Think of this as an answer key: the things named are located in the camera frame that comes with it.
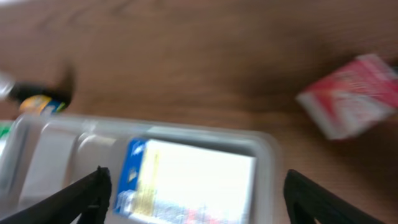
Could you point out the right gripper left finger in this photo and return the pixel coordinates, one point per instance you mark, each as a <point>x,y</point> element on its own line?
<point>86,201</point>

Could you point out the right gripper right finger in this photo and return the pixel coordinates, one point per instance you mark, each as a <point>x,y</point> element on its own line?
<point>309,203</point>

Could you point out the blue white medicine box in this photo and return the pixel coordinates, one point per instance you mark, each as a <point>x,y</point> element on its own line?
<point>166,182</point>

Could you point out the red white medicine box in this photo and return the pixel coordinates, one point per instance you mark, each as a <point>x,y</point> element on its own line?
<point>353,98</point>

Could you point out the clear plastic container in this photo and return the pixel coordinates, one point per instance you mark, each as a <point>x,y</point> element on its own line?
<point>44,155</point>

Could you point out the green white medicine box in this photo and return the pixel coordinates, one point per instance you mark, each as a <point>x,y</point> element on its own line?
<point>5,129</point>

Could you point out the dark syrup bottle white cap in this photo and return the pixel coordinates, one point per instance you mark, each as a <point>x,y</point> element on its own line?
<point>39,99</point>

